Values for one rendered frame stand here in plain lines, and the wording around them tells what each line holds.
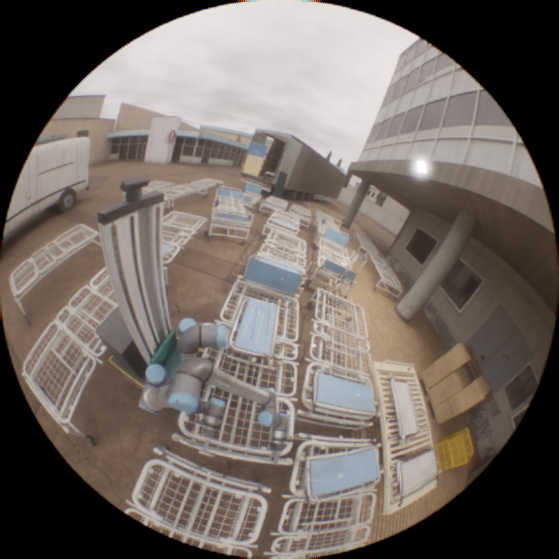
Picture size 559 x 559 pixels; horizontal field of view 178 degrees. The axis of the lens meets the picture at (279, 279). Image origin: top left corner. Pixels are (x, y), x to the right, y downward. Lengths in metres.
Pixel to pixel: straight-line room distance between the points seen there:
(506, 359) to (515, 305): 1.37
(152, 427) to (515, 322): 7.08
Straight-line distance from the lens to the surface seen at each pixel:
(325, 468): 1.71
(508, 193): 3.36
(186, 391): 0.74
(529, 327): 6.07
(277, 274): 2.31
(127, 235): 0.89
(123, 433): 2.20
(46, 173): 7.37
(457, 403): 3.91
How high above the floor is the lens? 2.01
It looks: 34 degrees down
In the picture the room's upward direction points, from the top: 23 degrees clockwise
